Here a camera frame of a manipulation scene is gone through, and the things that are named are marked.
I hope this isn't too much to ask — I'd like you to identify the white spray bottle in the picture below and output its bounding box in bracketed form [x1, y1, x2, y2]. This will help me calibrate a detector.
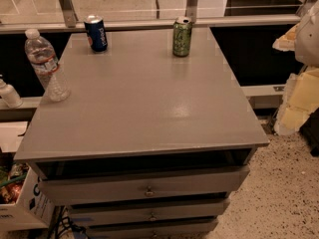
[0, 76, 23, 108]

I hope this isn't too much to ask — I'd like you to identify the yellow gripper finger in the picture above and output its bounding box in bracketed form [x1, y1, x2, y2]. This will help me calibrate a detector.
[274, 67, 319, 135]
[272, 24, 298, 52]

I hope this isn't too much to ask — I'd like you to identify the top grey drawer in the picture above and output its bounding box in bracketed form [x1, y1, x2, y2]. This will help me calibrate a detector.
[39, 165, 249, 206]

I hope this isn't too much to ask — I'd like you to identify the metal window frame rail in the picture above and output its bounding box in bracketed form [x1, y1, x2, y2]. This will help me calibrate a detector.
[0, 0, 317, 34]

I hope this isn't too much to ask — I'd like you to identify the green soda can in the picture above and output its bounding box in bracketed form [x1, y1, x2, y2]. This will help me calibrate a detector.
[172, 17, 192, 57]

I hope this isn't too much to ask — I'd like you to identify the blue Pepsi can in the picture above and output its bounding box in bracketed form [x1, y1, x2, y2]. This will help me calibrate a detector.
[84, 15, 108, 53]

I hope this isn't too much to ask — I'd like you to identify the bottom grey drawer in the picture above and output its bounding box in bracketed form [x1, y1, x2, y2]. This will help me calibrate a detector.
[87, 218, 217, 239]

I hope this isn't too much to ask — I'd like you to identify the grey drawer cabinet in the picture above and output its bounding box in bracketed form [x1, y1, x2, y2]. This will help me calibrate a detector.
[13, 27, 270, 239]

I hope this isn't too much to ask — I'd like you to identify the black floor cable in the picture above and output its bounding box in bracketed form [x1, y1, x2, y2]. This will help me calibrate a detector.
[48, 206, 89, 239]

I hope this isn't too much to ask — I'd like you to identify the middle grey drawer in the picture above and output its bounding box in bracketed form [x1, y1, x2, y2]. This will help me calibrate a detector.
[70, 197, 229, 226]

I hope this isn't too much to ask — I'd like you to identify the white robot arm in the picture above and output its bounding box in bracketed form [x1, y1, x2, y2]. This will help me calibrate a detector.
[272, 1, 319, 135]

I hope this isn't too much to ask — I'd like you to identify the white cardboard box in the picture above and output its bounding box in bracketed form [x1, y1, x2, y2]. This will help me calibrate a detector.
[0, 169, 55, 231]

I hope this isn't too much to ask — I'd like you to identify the clear plastic water bottle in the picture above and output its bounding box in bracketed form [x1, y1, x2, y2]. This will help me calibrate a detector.
[25, 29, 71, 102]

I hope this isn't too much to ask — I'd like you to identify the grey drawer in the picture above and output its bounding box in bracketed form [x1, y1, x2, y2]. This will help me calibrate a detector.
[87, 218, 217, 239]
[70, 197, 229, 226]
[39, 165, 249, 206]

